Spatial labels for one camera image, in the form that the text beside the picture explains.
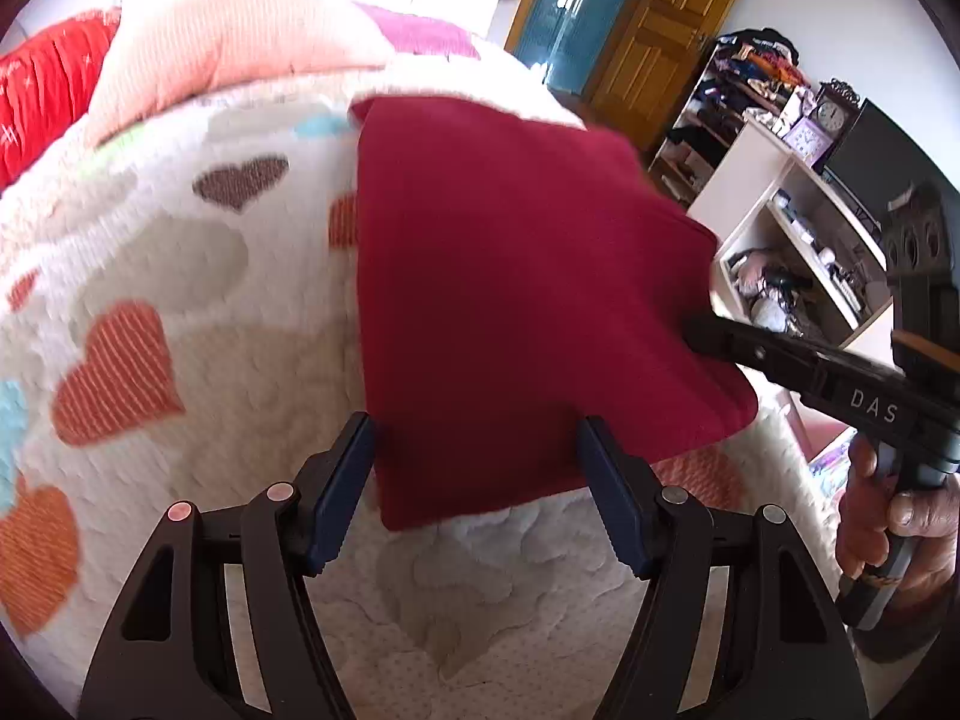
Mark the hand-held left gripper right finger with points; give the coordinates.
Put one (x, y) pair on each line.
(611, 495)

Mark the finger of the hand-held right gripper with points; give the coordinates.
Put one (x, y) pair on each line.
(750, 349)

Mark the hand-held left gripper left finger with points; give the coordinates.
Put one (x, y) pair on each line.
(341, 495)

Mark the maroon short-sleeved shirt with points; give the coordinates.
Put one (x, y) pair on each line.
(525, 277)

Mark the rack full of clothes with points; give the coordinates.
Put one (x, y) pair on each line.
(720, 97)

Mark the person's right hand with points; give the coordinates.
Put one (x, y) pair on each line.
(934, 540)

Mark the colourful printed box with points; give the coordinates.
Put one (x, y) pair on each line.
(831, 461)

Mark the white shelf unit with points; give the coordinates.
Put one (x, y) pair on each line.
(742, 165)

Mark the small purple clock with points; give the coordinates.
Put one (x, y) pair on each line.
(806, 141)

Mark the black television screen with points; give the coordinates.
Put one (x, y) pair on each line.
(885, 157)

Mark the dark ornate mantel clock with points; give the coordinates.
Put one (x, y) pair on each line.
(832, 116)

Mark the pastel patchwork quilt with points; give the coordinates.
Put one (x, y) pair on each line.
(187, 277)

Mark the wooden panel door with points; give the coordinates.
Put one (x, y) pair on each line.
(667, 37)

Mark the blue glass door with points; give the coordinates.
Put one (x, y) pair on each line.
(577, 15)

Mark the purple towel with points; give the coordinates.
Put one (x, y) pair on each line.
(420, 34)

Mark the pink ribbed pillow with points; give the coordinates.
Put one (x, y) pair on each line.
(225, 45)

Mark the red quilted pillow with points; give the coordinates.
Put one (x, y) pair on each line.
(45, 90)

